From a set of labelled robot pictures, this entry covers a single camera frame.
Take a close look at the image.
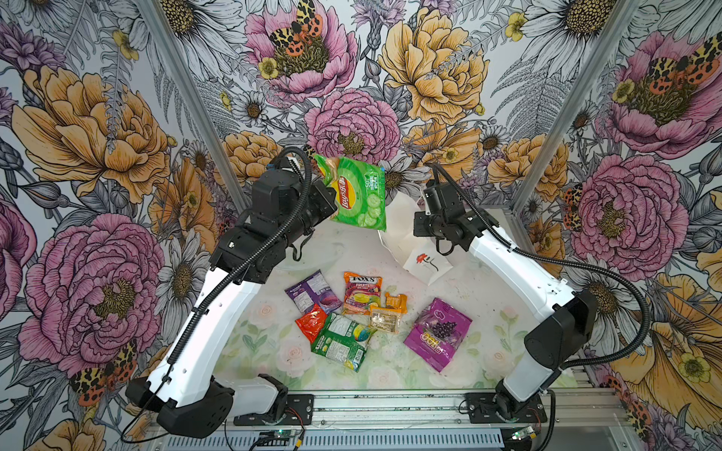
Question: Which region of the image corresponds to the green Lay's chips bag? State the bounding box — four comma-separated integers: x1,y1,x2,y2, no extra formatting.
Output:
313,154,387,231

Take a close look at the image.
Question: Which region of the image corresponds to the purple Fox's berries candy bag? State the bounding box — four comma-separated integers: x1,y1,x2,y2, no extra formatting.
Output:
285,271,343,315

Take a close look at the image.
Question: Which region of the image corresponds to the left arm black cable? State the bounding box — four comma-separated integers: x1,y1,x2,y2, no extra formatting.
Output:
119,145,315,445

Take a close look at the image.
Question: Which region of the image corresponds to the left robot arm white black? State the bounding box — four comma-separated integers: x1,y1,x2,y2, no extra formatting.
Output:
126,168,338,439

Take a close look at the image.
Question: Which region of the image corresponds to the green circuit board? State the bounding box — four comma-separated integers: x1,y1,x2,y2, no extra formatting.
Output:
254,430,303,447

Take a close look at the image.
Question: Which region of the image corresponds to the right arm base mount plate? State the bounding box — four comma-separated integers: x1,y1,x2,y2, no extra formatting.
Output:
464,392,548,424

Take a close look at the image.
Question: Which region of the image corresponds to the small orange snack packet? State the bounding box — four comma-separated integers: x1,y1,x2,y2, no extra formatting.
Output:
385,292,408,315

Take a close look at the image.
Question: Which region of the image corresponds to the aluminium front rail frame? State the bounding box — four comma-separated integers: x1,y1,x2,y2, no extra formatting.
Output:
140,388,644,450

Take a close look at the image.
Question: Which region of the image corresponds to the green candy bag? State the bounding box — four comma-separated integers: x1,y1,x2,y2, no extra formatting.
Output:
310,313,376,372

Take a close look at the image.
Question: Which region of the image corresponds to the clear peanut snack packet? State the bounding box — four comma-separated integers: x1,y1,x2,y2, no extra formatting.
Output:
370,308,402,334

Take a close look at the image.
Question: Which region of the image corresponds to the red snack packet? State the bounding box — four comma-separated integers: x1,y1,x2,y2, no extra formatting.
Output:
295,304,328,343

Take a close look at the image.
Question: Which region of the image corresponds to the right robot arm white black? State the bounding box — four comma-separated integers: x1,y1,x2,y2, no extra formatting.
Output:
414,180,597,422

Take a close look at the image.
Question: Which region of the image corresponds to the orange Fox's fruits candy bag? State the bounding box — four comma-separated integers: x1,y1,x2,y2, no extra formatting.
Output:
342,272,383,315

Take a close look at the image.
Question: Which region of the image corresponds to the magenta chocolate snack bag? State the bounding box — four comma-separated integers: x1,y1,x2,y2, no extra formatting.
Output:
403,298,473,372

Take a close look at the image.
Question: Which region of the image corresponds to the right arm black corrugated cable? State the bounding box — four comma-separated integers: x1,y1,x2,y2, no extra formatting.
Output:
431,162,652,370

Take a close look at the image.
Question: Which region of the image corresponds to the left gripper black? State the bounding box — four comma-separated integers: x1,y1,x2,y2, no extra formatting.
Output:
280,180,340,246

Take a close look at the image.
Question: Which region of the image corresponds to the white paper gift bag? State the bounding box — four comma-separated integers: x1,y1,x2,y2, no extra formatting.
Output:
379,193,453,286

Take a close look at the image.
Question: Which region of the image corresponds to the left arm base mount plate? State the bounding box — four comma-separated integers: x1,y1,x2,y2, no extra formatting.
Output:
232,393,315,428

